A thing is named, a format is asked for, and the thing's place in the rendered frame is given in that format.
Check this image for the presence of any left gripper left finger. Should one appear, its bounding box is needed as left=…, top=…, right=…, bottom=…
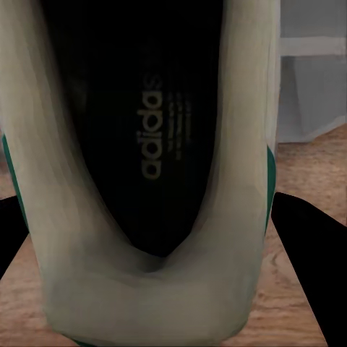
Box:
left=0, top=196, right=29, bottom=278

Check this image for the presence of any gym shoe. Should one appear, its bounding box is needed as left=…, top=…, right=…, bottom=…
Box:
left=0, top=0, right=281, bottom=347

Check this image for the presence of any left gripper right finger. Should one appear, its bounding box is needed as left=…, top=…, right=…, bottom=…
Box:
left=270, top=192, right=347, bottom=347

